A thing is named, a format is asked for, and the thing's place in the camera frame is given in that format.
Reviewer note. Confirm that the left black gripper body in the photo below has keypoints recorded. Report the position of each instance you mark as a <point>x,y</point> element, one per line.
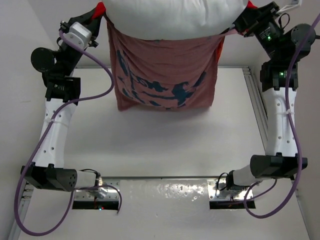
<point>69,60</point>

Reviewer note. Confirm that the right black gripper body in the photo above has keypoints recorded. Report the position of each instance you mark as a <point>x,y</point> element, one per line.
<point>243,21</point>

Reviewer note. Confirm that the pink patterned pillowcase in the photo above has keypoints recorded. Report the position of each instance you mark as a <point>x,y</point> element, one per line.
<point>164,74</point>

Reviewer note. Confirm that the white pillow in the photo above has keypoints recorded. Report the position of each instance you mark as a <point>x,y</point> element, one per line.
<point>173,19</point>

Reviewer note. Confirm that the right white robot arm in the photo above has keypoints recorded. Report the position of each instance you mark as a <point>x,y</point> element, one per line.
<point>279,84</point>

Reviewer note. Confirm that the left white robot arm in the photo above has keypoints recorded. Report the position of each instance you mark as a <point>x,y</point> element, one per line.
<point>46,170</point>

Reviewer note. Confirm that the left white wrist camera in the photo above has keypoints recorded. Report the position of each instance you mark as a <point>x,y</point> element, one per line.
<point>79,35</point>

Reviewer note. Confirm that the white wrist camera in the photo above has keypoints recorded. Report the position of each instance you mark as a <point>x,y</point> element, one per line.
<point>79,35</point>
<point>286,6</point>

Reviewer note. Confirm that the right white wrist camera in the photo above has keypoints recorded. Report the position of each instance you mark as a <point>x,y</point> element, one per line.
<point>286,6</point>

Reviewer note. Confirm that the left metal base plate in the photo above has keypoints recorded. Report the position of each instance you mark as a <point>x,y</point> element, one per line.
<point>109,192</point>

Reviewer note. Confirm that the metal base plate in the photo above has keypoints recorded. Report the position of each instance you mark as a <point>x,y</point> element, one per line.
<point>109,192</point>
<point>216,194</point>

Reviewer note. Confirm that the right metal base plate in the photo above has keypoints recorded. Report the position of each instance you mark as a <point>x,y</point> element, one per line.
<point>216,194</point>

